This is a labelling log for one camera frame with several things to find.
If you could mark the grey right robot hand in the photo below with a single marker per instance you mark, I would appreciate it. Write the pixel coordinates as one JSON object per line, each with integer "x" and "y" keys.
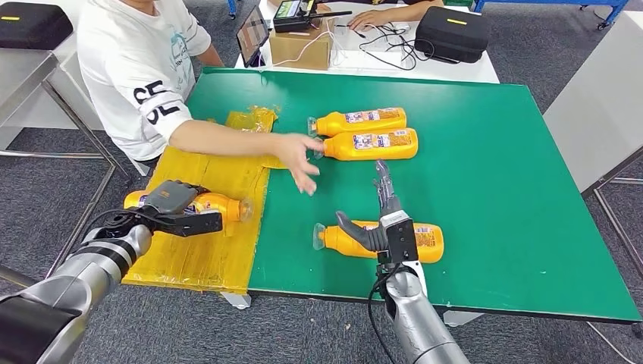
{"x": 384, "y": 201}

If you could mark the person's right hand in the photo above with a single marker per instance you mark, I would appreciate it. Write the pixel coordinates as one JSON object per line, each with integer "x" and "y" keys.
{"x": 296, "y": 150}

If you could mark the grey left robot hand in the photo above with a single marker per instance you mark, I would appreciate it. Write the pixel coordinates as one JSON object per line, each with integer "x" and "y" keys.
{"x": 171, "y": 198}

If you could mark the orange detergent bottle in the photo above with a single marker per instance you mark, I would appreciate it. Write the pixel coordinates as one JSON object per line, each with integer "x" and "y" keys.
{"x": 331, "y": 124}
{"x": 331, "y": 241}
{"x": 226, "y": 206}
{"x": 341, "y": 148}

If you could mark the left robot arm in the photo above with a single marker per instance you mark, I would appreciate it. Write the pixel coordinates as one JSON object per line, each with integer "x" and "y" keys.
{"x": 75, "y": 281}

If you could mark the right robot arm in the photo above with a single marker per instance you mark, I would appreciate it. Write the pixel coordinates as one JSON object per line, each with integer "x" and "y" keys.
{"x": 417, "y": 321}

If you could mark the person's right forearm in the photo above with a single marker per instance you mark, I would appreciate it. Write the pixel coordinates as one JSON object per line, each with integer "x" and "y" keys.
{"x": 226, "y": 140}

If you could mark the person's left forearm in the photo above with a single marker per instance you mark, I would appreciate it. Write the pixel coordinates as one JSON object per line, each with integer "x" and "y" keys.
{"x": 211, "y": 56}

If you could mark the brown cardboard box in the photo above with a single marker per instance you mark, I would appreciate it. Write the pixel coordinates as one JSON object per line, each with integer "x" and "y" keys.
{"x": 301, "y": 53}

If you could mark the white table foot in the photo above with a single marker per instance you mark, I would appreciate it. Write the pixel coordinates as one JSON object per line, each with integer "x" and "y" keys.
{"x": 238, "y": 300}
{"x": 462, "y": 318}

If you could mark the black tablet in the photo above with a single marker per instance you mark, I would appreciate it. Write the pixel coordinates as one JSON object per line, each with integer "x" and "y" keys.
{"x": 251, "y": 34}

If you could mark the black radio device with antenna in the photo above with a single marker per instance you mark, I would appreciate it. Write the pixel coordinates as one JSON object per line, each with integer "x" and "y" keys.
{"x": 294, "y": 21}

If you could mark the person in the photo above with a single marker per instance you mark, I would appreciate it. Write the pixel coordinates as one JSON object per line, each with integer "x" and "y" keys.
{"x": 135, "y": 65}
{"x": 392, "y": 15}

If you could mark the blue rack leg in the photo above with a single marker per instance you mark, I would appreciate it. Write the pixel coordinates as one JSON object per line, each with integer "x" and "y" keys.
{"x": 232, "y": 6}

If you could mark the black carrying case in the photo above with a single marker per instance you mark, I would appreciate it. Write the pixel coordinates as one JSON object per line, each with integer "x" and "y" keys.
{"x": 452, "y": 35}
{"x": 35, "y": 27}

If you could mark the white side table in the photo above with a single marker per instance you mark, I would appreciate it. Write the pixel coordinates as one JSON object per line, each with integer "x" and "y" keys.
{"x": 598, "y": 110}

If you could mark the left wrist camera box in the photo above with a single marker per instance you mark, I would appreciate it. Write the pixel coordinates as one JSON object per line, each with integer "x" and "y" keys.
{"x": 196, "y": 225}

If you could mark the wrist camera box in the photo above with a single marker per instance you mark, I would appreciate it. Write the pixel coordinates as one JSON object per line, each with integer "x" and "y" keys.
{"x": 402, "y": 241}
{"x": 196, "y": 225}

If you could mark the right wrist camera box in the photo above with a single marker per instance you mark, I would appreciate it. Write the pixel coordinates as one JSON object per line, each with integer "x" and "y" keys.
{"x": 402, "y": 241}

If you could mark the steel frame table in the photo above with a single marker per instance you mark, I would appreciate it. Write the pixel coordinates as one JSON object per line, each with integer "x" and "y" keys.
{"x": 25, "y": 80}

